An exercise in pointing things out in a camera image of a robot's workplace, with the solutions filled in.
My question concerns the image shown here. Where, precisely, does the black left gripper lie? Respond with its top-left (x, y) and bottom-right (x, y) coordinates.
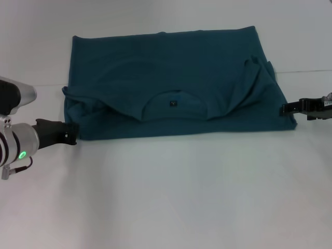
top-left (31, 118), bottom-right (80, 151)

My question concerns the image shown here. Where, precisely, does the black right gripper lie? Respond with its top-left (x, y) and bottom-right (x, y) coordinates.
top-left (279, 97), bottom-right (332, 121)

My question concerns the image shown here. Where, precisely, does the teal blue FREE t-shirt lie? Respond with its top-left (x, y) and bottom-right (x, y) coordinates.
top-left (61, 25), bottom-right (298, 142)

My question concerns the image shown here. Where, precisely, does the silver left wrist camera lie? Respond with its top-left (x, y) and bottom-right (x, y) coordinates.
top-left (0, 76), bottom-right (38, 116)

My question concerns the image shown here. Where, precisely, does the left arm connector cable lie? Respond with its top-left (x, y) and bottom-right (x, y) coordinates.
top-left (0, 155), bottom-right (34, 181)

